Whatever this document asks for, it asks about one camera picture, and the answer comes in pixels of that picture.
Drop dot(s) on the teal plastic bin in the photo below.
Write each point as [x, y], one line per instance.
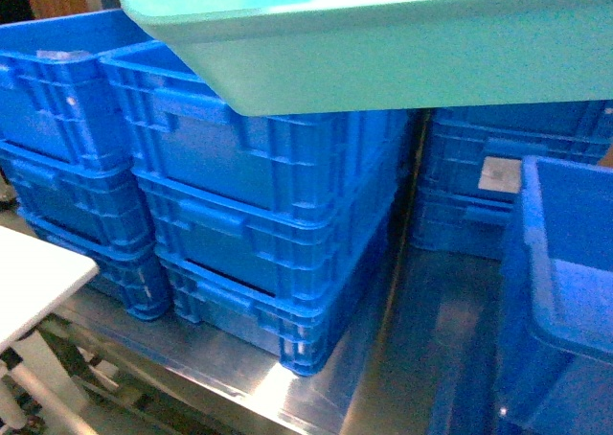
[267, 57]

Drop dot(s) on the blue crate stack middle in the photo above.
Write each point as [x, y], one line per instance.
[270, 228]

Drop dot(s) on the blue crate stack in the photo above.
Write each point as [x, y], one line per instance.
[470, 169]
[270, 228]
[65, 149]

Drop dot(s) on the blue crate stack far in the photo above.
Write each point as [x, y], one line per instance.
[470, 169]

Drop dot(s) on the blue crate stack left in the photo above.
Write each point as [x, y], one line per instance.
[65, 149]

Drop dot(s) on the white table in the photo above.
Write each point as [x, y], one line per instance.
[36, 278]

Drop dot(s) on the blue bin at right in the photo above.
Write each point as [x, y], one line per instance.
[554, 371]

